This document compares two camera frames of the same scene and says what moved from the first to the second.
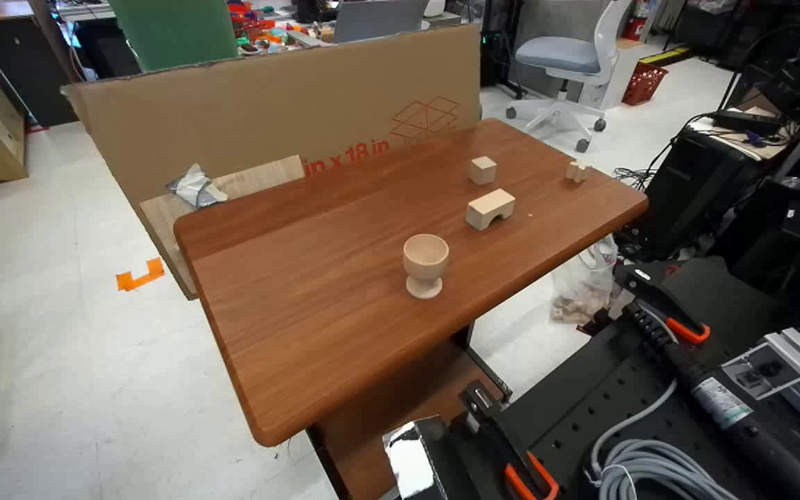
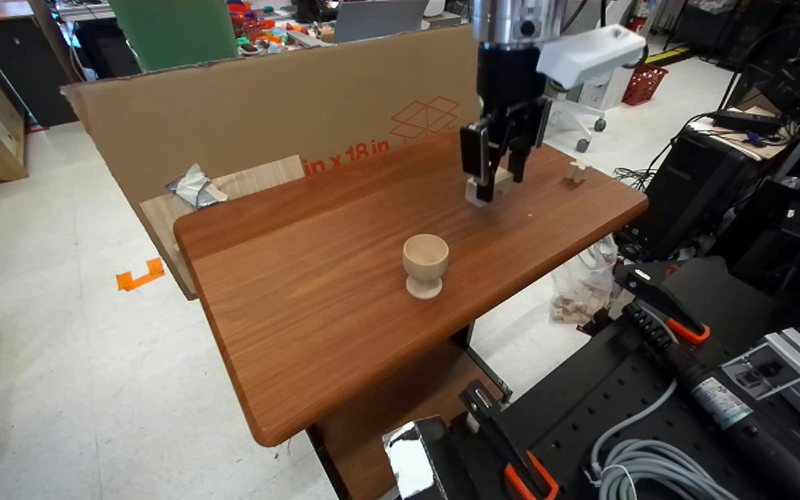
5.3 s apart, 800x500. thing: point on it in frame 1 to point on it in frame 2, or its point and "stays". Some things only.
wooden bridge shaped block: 482,212 to 503,182
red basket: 643,85 stays
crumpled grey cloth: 194,188 stays
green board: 176,32 stays
